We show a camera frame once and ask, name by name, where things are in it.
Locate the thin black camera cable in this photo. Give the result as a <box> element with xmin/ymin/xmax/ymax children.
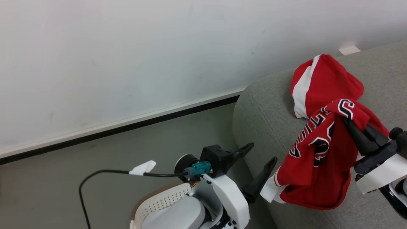
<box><xmin>79</xmin><ymin>169</ymin><xmax>192</xmax><ymax>229</ymax></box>

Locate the white plastic laundry basket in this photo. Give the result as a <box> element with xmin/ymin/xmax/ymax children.
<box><xmin>129</xmin><ymin>182</ymin><xmax>195</xmax><ymax>229</ymax></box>

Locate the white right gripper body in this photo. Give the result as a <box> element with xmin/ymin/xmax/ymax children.
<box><xmin>354</xmin><ymin>141</ymin><xmax>407</xmax><ymax>195</ymax></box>

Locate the white wall baseboard strip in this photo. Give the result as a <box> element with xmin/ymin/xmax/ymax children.
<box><xmin>0</xmin><ymin>88</ymin><xmax>246</xmax><ymax>159</ymax></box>

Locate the white paper cable tag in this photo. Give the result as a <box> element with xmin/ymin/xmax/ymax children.
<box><xmin>128</xmin><ymin>160</ymin><xmax>157</xmax><ymax>176</ymax></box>

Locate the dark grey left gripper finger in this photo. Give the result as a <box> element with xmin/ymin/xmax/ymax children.
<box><xmin>233</xmin><ymin>142</ymin><xmax>255</xmax><ymax>163</ymax></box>
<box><xmin>242</xmin><ymin>156</ymin><xmax>278</xmax><ymax>204</ymax></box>

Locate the small white wall block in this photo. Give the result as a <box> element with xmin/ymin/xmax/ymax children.
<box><xmin>338</xmin><ymin>45</ymin><xmax>362</xmax><ymax>56</ymax></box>

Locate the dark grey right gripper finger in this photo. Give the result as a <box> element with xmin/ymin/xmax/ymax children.
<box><xmin>341</xmin><ymin>117</ymin><xmax>379</xmax><ymax>156</ymax></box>
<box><xmin>363</xmin><ymin>123</ymin><xmax>389</xmax><ymax>147</ymax></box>

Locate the red and white basketball jersey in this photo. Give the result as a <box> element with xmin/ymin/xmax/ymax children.
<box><xmin>260</xmin><ymin>54</ymin><xmax>390</xmax><ymax>211</ymax></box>

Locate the teal cable connector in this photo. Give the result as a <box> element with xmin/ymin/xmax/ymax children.
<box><xmin>184</xmin><ymin>161</ymin><xmax>212</xmax><ymax>179</ymax></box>

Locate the grey fabric sofa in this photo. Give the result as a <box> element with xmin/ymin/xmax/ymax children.
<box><xmin>232</xmin><ymin>40</ymin><xmax>407</xmax><ymax>229</ymax></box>

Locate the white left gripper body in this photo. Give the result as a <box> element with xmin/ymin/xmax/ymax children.
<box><xmin>203</xmin><ymin>174</ymin><xmax>251</xmax><ymax>229</ymax></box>

